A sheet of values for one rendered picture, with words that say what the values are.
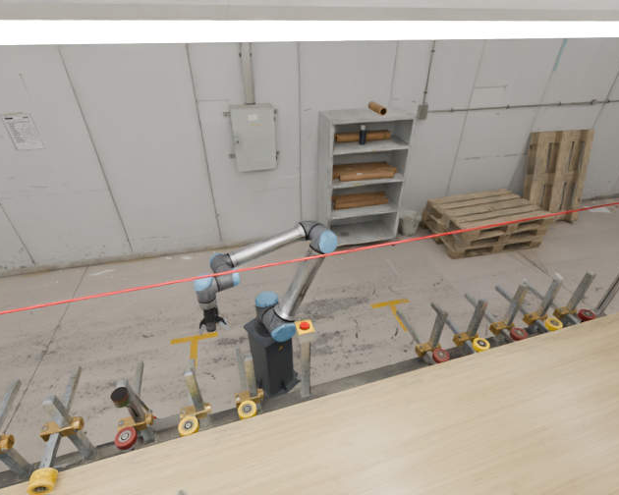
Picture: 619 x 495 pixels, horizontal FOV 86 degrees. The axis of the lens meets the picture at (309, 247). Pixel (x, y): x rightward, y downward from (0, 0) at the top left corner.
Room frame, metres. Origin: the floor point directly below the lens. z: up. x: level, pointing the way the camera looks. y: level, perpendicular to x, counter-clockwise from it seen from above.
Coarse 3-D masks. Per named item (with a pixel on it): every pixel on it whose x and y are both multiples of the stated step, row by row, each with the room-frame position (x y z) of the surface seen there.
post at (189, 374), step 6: (186, 372) 0.85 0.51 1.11; (192, 372) 0.85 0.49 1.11; (186, 378) 0.84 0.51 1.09; (192, 378) 0.84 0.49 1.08; (192, 384) 0.84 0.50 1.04; (192, 390) 0.84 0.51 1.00; (198, 390) 0.86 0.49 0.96; (192, 396) 0.83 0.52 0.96; (198, 396) 0.84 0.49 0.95; (198, 402) 0.84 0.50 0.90; (198, 408) 0.84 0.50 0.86; (204, 420) 0.84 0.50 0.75
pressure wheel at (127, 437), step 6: (120, 432) 0.70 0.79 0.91; (126, 432) 0.71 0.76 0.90; (132, 432) 0.70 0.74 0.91; (120, 438) 0.68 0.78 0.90; (126, 438) 0.68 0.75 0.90; (132, 438) 0.68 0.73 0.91; (120, 444) 0.66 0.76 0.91; (126, 444) 0.66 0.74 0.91; (132, 444) 0.67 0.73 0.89; (132, 450) 0.68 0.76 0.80
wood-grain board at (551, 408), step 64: (384, 384) 0.93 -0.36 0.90; (448, 384) 0.93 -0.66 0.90; (512, 384) 0.94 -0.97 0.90; (576, 384) 0.94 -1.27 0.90; (192, 448) 0.65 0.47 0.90; (256, 448) 0.65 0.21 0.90; (320, 448) 0.65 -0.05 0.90; (384, 448) 0.65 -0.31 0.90; (448, 448) 0.65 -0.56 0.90; (512, 448) 0.65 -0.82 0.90; (576, 448) 0.65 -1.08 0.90
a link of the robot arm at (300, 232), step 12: (300, 228) 1.63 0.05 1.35; (264, 240) 1.54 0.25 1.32; (276, 240) 1.54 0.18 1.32; (288, 240) 1.57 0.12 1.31; (300, 240) 1.61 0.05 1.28; (228, 252) 1.45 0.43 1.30; (240, 252) 1.44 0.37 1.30; (252, 252) 1.46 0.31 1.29; (264, 252) 1.49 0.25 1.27; (216, 264) 1.36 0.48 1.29; (228, 264) 1.36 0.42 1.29; (240, 264) 1.42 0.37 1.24
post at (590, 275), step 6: (588, 276) 1.51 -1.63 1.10; (594, 276) 1.50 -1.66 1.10; (582, 282) 1.52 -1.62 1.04; (588, 282) 1.49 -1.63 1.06; (582, 288) 1.50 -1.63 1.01; (588, 288) 1.50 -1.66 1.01; (576, 294) 1.51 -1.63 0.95; (582, 294) 1.49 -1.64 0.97; (570, 300) 1.52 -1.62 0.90; (576, 300) 1.49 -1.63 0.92; (570, 306) 1.50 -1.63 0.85; (576, 306) 1.50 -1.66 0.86; (564, 318) 1.50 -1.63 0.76
